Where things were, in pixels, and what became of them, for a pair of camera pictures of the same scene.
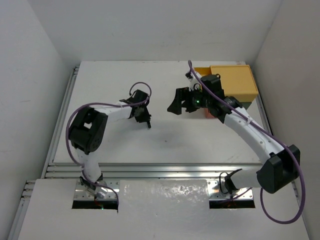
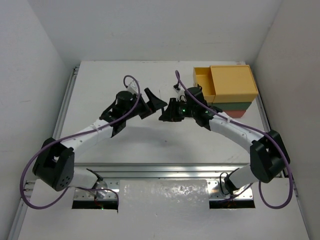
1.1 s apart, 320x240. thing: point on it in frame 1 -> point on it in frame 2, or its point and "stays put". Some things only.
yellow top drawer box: [238, 81] stays put
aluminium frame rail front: [156, 170] stays put
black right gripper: [182, 94] -> [170, 114]
